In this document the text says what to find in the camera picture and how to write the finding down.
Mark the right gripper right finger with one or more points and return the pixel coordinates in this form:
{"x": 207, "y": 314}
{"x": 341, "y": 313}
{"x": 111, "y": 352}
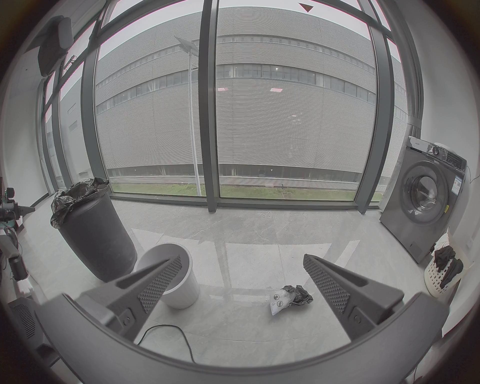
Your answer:
{"x": 345, "y": 292}

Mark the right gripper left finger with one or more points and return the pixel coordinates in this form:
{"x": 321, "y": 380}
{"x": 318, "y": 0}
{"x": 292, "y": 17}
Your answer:
{"x": 150, "y": 288}

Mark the black plastic bag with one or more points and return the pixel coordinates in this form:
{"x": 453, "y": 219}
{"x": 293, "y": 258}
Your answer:
{"x": 71, "y": 198}

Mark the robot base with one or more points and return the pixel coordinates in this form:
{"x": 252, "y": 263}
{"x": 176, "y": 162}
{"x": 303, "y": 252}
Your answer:
{"x": 24, "y": 322}

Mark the white trash bin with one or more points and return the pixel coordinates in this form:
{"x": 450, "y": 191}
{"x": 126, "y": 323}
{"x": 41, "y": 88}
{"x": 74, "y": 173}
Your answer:
{"x": 185, "y": 288}

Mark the crumpled black plastic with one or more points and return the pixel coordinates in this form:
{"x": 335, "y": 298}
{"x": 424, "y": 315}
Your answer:
{"x": 299, "y": 294}

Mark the clear printed wrapper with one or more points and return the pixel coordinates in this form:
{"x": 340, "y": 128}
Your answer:
{"x": 278, "y": 301}

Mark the dark grey round chair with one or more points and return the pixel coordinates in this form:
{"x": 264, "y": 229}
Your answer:
{"x": 97, "y": 240}

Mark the white laundry basket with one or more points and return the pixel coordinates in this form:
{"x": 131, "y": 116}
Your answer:
{"x": 437, "y": 279}

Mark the black garment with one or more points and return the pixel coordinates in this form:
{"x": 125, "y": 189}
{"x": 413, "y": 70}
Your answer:
{"x": 448, "y": 262}

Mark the grey washing machine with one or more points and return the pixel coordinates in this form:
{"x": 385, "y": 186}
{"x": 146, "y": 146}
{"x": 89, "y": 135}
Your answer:
{"x": 423, "y": 202}

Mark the window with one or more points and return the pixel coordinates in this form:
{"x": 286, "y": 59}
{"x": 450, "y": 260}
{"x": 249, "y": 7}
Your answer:
{"x": 210, "y": 112}

